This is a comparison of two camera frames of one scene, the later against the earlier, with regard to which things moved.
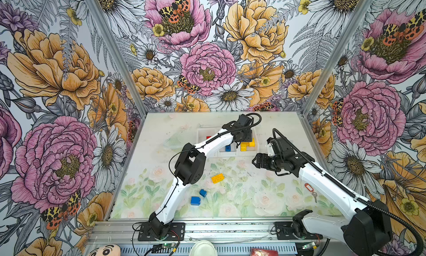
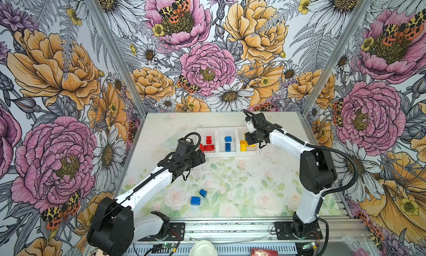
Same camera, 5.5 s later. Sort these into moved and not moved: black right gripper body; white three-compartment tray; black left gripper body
Moved: black right gripper body; black left gripper body
Not moved: white three-compartment tray
